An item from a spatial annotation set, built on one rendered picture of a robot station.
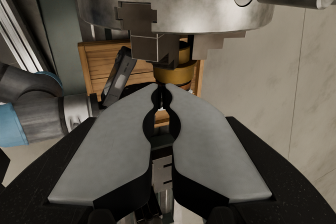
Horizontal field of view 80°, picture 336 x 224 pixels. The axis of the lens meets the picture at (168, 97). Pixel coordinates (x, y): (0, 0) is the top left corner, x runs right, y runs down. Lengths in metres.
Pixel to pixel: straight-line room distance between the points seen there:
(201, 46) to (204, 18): 0.16
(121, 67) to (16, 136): 0.20
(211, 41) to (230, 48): 1.51
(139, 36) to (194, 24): 0.07
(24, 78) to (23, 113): 0.10
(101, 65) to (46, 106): 0.24
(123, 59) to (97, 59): 0.23
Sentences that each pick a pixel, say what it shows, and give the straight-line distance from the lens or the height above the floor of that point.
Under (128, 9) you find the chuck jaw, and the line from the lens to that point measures 0.25.
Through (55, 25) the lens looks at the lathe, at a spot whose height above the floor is 0.54.
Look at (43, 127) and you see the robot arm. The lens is 0.39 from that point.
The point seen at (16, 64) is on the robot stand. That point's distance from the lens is 1.34.
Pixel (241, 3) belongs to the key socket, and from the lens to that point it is 0.26.
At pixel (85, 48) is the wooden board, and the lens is 0.55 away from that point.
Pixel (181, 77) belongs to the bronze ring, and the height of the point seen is 1.12.
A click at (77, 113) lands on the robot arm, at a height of 1.11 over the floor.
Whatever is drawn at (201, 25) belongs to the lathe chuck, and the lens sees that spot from 0.24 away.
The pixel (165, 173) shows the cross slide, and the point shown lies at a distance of 0.78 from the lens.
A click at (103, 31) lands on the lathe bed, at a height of 0.85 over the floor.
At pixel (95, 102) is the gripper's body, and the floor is 1.10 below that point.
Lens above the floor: 1.44
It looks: 54 degrees down
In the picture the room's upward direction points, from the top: 143 degrees clockwise
